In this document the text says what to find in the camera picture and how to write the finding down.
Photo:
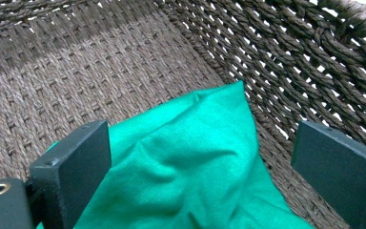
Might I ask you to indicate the green dinosaur print t-shirt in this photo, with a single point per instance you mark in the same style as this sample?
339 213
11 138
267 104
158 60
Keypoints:
187 165

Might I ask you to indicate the brown woven basket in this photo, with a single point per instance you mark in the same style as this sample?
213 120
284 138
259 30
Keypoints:
76 79

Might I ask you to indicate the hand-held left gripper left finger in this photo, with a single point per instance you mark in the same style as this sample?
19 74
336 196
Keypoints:
70 171

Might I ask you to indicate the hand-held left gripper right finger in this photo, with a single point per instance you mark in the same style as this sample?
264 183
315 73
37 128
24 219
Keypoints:
340 178

